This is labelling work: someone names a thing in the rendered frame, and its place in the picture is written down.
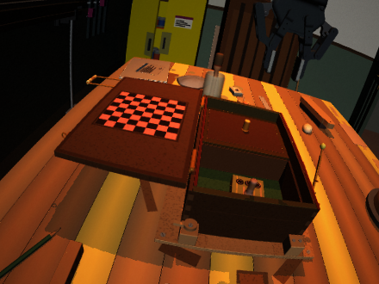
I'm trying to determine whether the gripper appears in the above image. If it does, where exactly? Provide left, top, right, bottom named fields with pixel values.
left=253, top=0, right=339, bottom=83

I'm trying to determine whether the small white card box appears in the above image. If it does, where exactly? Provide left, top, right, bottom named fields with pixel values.
left=228, top=85, right=245, bottom=98

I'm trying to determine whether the cream dice cup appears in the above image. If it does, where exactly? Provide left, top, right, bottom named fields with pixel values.
left=202, top=52, right=226, bottom=97

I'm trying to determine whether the brown sliding well lid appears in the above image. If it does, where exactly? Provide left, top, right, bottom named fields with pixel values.
left=202, top=108, right=290, bottom=161

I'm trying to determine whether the brass hook with green ball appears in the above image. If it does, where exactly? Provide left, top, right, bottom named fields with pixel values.
left=312, top=142, right=327, bottom=187

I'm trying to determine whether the tan counter tray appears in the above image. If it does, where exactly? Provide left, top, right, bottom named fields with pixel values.
left=230, top=173, right=265, bottom=197

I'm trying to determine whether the orange hinge pin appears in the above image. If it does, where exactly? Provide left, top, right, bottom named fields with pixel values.
left=189, top=148, right=198, bottom=173

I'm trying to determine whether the walnut games box body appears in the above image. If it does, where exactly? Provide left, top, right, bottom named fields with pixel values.
left=181, top=95, right=321, bottom=238

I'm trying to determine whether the walnut chequered game board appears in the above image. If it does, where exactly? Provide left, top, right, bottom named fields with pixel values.
left=53, top=77, right=206, bottom=189

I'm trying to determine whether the brown board prop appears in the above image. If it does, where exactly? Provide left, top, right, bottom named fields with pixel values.
left=138, top=178, right=158, bottom=213

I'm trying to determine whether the flat brown wooden block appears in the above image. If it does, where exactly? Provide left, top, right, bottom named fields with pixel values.
left=47, top=239, right=85, bottom=284

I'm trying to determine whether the brown wooden plank panel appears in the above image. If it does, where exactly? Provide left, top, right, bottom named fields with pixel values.
left=216, top=0, right=301, bottom=89

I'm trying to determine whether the long brown wooden block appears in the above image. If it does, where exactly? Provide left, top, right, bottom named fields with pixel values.
left=298, top=95, right=336, bottom=130

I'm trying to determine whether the pale wooden ruler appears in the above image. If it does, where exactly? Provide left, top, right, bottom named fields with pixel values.
left=207, top=24, right=221, bottom=71

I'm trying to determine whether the white cabinet label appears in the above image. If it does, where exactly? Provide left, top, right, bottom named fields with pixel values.
left=173, top=15, right=195, bottom=30

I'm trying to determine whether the yellow cabinet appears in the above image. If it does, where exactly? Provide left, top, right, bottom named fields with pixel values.
left=125, top=0, right=208, bottom=67

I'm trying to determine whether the white paper sheet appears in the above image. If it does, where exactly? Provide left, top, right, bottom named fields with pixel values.
left=120, top=59, right=171, bottom=84

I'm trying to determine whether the dark brown round object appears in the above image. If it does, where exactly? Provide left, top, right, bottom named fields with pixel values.
left=364, top=188, right=379, bottom=232

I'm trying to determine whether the brass stay rod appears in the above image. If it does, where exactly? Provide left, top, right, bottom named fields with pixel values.
left=85, top=74, right=123, bottom=87

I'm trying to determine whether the tan clamp block with disc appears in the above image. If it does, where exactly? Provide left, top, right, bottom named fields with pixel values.
left=177, top=219, right=200, bottom=246

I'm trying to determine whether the small brown square tile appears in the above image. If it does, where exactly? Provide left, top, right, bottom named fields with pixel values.
left=236, top=269, right=270, bottom=284

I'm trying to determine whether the green pencil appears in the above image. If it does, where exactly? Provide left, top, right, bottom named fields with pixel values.
left=0, top=226, right=62, bottom=280

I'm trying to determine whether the black post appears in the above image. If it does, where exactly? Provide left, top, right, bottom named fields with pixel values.
left=348, top=57, right=379, bottom=134

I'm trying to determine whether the cork base plate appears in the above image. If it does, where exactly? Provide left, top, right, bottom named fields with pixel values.
left=154, top=182, right=315, bottom=262

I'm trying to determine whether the white cord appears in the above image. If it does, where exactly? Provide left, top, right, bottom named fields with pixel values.
left=68, top=18, right=75, bottom=110

